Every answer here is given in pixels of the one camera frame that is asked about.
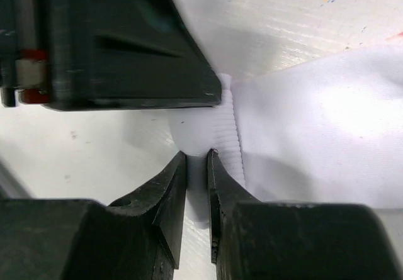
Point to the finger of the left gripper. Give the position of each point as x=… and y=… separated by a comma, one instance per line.
x=123, y=54

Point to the white sock with black stripes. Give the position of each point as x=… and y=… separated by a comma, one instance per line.
x=329, y=130

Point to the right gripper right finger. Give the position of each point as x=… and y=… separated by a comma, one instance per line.
x=252, y=239

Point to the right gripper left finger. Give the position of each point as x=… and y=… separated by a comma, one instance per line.
x=137, y=236

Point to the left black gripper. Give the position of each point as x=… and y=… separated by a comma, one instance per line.
x=24, y=59

